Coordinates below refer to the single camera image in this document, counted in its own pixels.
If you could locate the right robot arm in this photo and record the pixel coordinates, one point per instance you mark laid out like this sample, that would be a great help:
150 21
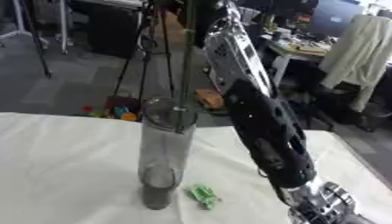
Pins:
265 128

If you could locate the black camera tripod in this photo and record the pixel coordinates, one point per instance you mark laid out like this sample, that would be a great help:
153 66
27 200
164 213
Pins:
147 49

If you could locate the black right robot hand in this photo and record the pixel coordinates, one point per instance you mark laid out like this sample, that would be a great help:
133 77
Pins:
205 17

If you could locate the tan cardboard piece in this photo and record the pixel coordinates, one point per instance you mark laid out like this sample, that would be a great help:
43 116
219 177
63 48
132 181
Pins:
209 98

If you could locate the dark computer monitor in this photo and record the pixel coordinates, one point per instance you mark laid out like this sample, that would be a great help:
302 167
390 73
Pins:
334 17

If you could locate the thin black stand pole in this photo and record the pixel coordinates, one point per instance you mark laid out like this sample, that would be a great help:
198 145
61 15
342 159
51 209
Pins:
35 38

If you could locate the white cloth over chair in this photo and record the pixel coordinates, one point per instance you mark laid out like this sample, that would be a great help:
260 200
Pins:
357 55

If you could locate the black cabinet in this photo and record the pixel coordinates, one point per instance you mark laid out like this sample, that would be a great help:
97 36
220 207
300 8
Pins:
115 29

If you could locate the box of colourful toys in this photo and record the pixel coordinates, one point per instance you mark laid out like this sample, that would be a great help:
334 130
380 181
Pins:
117 109

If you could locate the clear glass cylinder vase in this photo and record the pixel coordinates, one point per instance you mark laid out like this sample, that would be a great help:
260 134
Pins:
164 151

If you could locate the small green leaf piece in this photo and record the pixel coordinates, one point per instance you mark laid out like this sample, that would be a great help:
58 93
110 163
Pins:
204 194

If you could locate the green flower stem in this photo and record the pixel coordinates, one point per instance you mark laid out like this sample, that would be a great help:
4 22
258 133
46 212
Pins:
184 73

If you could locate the cluttered white desk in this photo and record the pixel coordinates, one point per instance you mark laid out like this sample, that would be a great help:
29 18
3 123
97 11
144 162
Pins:
296 51

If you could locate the white metal stand frame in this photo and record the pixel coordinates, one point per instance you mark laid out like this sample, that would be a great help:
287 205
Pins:
62 26

